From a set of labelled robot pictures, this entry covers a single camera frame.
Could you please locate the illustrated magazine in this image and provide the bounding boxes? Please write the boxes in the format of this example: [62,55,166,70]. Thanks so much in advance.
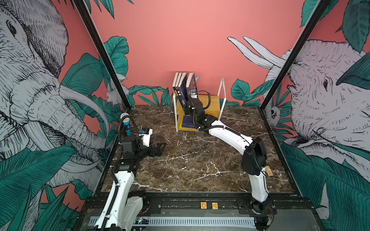
[186,73,198,99]
[182,72,187,104]

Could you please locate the small wooden block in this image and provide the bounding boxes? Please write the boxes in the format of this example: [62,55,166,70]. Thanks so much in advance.
[265,166,273,176]

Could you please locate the navy book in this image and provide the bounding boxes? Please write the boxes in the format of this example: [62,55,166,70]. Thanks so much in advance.
[181,115,196,129]

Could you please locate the right black frame post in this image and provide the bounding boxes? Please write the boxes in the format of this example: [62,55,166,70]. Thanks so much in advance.
[259,0,330,111]

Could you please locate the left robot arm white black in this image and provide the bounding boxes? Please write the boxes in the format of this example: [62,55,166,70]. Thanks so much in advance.
[92,134,166,231]

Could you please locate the dark brown leaning book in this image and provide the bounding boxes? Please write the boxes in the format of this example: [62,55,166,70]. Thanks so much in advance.
[172,72,181,89]

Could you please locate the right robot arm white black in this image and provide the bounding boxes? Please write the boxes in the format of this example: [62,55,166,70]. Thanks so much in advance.
[183,94,276,231]

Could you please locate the wooden white-framed book shelf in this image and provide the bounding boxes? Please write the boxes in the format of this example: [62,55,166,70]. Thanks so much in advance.
[172,73,227,131]

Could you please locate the white slotted cable duct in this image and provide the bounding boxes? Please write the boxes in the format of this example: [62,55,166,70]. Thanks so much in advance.
[88,216,256,229]

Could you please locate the black front rail base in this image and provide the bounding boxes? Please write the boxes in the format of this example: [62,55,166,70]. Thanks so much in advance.
[80,190,316,216]

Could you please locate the black frame post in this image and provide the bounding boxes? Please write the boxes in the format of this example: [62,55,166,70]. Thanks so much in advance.
[259,0,330,111]
[73,0,131,111]

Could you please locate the black wolf cover book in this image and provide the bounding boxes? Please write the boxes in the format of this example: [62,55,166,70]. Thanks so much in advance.
[174,72,186,108]

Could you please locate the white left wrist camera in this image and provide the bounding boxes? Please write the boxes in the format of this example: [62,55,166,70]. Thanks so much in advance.
[140,128,153,147]

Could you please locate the left black frame post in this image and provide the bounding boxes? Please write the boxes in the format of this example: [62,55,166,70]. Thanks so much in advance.
[73,0,131,111]

